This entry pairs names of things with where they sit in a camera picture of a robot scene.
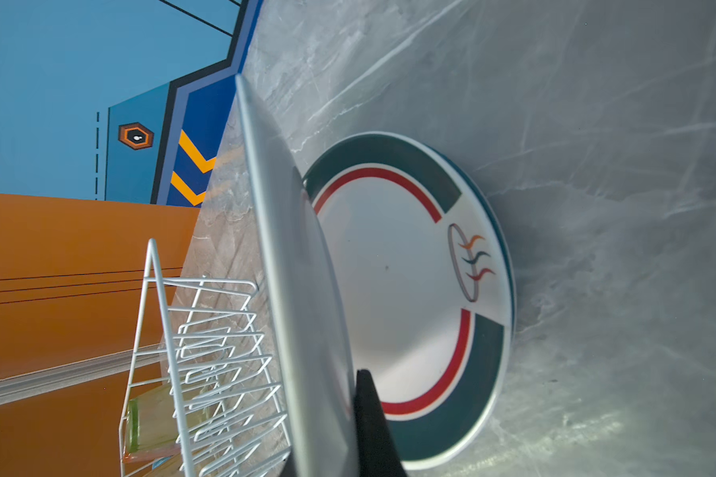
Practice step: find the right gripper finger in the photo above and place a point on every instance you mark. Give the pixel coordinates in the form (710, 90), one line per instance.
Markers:
(378, 456)

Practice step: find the white plate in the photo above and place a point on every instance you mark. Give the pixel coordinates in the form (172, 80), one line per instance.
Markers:
(304, 300)
(426, 283)

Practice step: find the green transparent cup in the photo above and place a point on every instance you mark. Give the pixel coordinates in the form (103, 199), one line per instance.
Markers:
(151, 431)

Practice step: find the white wire dish rack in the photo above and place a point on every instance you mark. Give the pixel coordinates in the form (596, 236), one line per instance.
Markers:
(201, 336)

